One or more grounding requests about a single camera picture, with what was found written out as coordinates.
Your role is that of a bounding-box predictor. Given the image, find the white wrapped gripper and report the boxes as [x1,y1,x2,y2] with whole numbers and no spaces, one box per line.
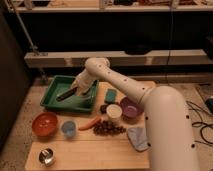
[71,70,94,96]

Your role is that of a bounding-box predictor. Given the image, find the black handled brush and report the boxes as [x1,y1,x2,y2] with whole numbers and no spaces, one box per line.
[55,85,92,102]

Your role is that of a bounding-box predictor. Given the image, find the green plastic tray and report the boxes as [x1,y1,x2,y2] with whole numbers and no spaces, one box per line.
[40,75,99,113]

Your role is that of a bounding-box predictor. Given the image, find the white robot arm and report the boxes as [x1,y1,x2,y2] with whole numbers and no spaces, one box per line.
[71,58,200,171]

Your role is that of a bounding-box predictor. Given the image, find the green sponge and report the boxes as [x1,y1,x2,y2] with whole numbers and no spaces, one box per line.
[104,89,117,103]

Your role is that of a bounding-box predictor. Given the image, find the white small bowl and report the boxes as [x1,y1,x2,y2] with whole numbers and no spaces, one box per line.
[106,104,122,120]

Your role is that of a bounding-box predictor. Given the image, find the orange carrot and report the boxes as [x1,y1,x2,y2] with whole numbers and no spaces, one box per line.
[78,116,101,131]

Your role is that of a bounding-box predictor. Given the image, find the blue cup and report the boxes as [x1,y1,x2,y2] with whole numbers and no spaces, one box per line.
[61,121,76,138]

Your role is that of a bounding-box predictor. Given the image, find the brown grape bunch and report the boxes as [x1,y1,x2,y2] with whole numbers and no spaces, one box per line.
[93,120,126,136]

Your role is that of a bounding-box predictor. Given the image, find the purple bowl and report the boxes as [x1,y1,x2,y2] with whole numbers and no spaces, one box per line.
[120,97,143,119]

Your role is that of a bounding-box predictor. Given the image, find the black object on shelf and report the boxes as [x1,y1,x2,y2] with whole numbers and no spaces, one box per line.
[124,42,152,55]

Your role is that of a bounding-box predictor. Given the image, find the red bowl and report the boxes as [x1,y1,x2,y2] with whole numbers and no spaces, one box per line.
[32,112,58,137]

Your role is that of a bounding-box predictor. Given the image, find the metal diagonal rod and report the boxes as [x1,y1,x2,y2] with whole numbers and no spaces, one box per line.
[8,0,47,56]

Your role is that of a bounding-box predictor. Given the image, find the wooden board table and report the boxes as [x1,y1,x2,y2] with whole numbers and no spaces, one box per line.
[24,80,158,171]

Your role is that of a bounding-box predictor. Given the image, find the blue grey cloth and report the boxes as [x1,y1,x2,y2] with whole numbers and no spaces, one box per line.
[127,127,148,152]

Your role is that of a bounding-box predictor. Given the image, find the silver metal cup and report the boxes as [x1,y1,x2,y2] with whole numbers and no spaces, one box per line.
[39,148,55,166]

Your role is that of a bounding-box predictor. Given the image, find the white lower shelf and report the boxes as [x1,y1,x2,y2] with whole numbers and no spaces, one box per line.
[24,49,213,68]

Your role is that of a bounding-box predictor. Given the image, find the black floor cables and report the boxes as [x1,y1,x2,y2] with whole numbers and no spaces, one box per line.
[165,6,213,148]

